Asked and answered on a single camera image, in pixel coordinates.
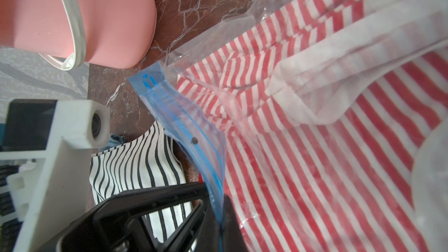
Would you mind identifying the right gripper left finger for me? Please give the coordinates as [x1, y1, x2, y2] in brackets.
[196, 206, 222, 252]

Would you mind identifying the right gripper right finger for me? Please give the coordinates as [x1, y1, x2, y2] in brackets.
[222, 195, 248, 252]

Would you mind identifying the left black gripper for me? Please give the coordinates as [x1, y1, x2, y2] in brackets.
[37, 183, 210, 252]

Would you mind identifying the black white striped garment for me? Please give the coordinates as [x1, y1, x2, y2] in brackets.
[89, 120, 197, 244]

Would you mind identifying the red white striped garment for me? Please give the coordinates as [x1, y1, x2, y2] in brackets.
[176, 0, 448, 252]

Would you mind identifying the clear vacuum storage bag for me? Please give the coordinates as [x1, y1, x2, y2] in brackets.
[127, 0, 448, 252]

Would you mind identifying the light blue tank top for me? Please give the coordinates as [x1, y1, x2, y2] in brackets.
[99, 134, 126, 152]

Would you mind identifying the pink lidded plastic bucket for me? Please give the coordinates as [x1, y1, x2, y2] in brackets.
[1, 0, 156, 71]

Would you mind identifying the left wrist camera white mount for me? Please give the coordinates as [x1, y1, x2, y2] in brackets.
[1, 99, 110, 252]

